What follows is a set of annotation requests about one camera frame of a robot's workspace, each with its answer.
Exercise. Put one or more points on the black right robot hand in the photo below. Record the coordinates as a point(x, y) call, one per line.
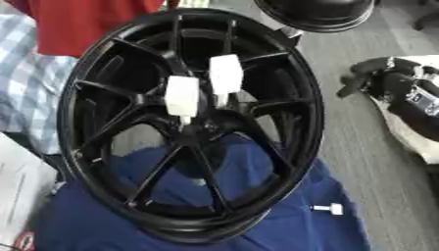
point(400, 81)

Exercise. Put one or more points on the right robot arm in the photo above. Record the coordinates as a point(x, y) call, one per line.
point(416, 144)

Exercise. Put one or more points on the black round wheel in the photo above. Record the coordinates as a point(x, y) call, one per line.
point(314, 14)

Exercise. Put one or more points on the white pin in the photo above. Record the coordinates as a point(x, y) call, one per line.
point(182, 93)
point(334, 208)
point(226, 73)

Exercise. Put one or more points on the black spoked wheel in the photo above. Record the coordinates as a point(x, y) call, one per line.
point(135, 98)

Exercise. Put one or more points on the person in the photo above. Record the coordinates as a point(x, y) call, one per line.
point(80, 23)

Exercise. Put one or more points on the blue white checked fabric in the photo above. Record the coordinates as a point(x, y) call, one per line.
point(28, 81)

